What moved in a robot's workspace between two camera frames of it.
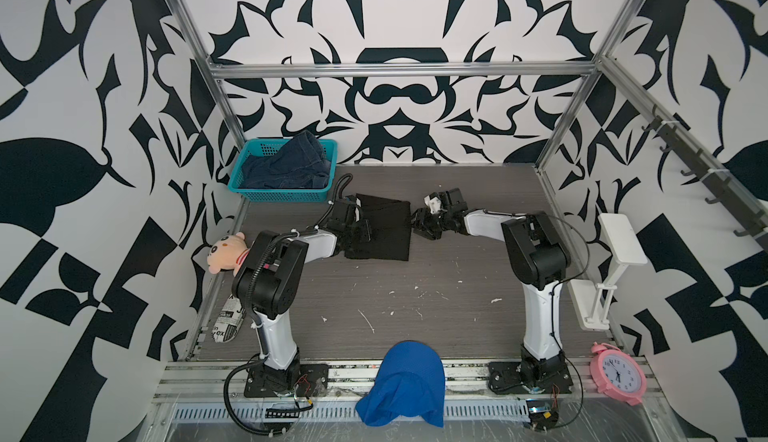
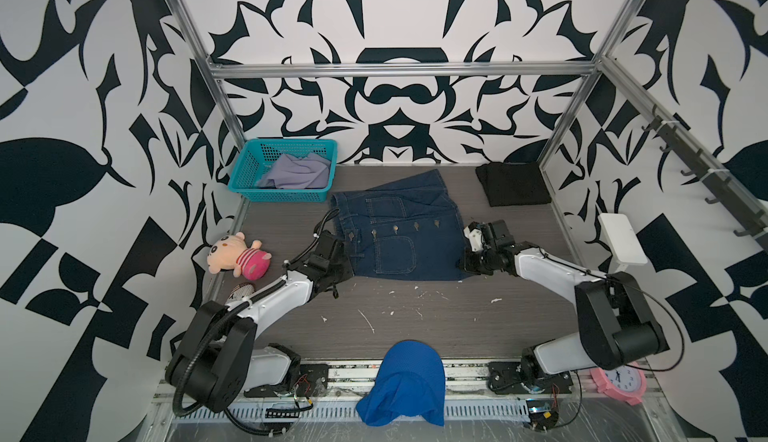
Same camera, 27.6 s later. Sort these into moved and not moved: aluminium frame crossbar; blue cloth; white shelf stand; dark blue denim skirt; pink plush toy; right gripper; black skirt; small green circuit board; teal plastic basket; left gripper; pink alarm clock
Moved: left gripper; right gripper; dark blue denim skirt; black skirt
Not moved: blue cloth; aluminium frame crossbar; white shelf stand; pink alarm clock; teal plastic basket; pink plush toy; small green circuit board
